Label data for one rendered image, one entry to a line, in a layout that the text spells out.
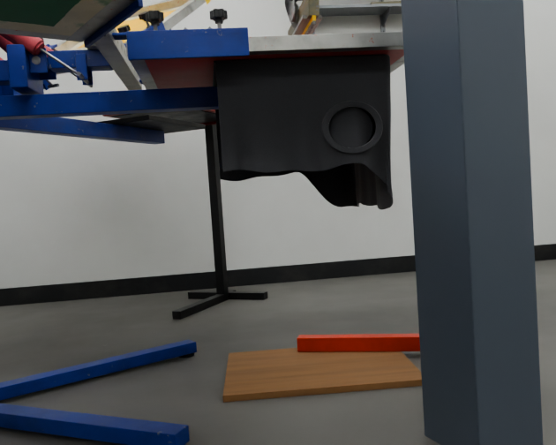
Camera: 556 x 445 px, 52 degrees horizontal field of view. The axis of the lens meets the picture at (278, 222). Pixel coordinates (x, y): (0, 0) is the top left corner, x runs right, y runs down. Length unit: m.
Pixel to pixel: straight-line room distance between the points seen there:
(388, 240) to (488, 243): 2.73
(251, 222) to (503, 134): 2.67
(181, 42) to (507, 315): 0.99
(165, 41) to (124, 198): 2.37
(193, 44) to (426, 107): 0.60
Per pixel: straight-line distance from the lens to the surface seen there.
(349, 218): 3.87
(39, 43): 1.79
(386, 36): 1.59
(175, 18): 2.59
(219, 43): 1.50
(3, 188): 3.97
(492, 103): 1.27
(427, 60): 1.31
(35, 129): 2.22
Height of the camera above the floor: 0.59
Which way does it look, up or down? 3 degrees down
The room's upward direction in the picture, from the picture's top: 4 degrees counter-clockwise
